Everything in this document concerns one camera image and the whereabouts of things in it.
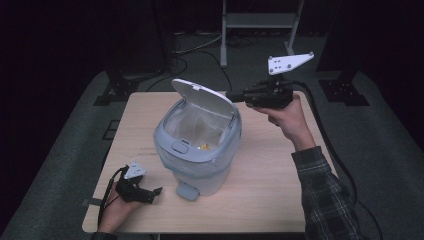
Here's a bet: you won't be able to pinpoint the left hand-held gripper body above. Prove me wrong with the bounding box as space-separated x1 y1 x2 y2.
114 161 156 205

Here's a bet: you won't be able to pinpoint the grey-blue trash can white lid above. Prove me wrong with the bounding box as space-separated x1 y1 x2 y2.
152 78 243 203

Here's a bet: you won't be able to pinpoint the black metal stand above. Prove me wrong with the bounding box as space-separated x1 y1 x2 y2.
315 0 371 107
93 0 175 107

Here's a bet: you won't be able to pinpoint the person's right hand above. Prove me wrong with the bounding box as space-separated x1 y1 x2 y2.
252 94 316 153

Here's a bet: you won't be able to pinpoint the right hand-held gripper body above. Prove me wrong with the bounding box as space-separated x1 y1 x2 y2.
246 51 315 110

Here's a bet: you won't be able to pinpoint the grey tape strip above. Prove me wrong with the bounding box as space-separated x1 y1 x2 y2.
82 197 104 208

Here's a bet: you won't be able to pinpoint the white metal stand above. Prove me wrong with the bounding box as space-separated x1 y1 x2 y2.
219 0 306 70

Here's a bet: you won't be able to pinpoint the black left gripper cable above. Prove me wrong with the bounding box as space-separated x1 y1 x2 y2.
97 165 129 228

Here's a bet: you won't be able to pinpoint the black floor cables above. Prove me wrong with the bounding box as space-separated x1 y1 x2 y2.
145 31 233 93

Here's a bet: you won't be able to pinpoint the dark floor socket plate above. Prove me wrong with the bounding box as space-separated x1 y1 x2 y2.
102 119 121 141

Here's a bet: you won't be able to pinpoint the person's left hand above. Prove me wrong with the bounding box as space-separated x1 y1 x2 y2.
97 181 145 235

